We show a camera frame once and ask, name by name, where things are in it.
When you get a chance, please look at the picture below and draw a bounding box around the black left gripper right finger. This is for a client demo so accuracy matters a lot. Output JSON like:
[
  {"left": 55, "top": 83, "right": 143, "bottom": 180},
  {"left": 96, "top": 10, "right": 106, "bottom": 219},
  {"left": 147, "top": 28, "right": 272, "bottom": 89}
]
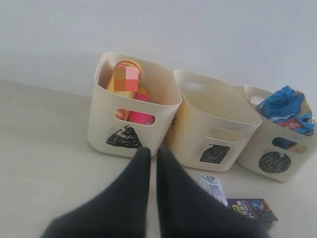
[{"left": 157, "top": 147, "right": 269, "bottom": 238}]

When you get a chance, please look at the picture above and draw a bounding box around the cream bin square mark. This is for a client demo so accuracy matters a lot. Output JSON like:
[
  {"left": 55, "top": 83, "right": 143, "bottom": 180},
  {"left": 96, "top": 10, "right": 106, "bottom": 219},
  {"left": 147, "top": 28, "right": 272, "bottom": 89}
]
[{"left": 165, "top": 69, "right": 263, "bottom": 173}]

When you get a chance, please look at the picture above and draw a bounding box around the pink Lay's chips can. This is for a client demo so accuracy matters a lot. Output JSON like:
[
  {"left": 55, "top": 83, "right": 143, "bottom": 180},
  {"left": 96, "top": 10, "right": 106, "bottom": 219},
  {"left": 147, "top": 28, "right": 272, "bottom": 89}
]
[{"left": 128, "top": 87, "right": 156, "bottom": 125}]

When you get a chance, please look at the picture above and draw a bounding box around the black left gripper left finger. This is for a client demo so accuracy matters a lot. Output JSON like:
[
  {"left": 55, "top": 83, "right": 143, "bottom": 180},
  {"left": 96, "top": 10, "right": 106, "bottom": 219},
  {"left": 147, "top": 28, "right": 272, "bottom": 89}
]
[{"left": 42, "top": 147, "right": 151, "bottom": 238}]

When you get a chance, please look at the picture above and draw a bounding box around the yellow Lay's chips can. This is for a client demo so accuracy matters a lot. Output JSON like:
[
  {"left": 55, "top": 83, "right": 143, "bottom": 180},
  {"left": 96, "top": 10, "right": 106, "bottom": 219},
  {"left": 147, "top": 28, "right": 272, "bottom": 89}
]
[{"left": 106, "top": 58, "right": 144, "bottom": 122}]

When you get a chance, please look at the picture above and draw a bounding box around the purple juice carton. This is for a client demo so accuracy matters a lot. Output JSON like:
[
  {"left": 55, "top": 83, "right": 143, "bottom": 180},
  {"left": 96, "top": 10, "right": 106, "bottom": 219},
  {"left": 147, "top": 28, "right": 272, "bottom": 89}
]
[{"left": 227, "top": 198, "right": 279, "bottom": 231}]

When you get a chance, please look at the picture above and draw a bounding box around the cream bin circle mark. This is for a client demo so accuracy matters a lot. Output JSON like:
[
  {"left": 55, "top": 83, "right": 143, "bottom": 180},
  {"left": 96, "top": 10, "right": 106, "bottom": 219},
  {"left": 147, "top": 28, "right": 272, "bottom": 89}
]
[{"left": 236, "top": 85, "right": 317, "bottom": 183}]

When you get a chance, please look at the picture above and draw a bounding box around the blue instant noodle packet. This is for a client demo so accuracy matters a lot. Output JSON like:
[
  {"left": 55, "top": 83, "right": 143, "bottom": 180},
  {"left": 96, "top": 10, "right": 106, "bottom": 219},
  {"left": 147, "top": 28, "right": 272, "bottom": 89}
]
[{"left": 256, "top": 86, "right": 317, "bottom": 136}]

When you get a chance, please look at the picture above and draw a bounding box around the blue white milk carton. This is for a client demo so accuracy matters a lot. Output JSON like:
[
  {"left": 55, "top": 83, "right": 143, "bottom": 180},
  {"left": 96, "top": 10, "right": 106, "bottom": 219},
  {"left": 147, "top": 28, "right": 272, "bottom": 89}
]
[{"left": 198, "top": 175, "right": 228, "bottom": 207}]

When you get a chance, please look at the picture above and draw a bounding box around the cream bin triangle mark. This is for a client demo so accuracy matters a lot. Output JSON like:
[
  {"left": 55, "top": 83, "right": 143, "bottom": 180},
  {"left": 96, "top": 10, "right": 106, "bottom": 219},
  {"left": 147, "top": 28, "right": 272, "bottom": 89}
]
[{"left": 87, "top": 53, "right": 182, "bottom": 157}]

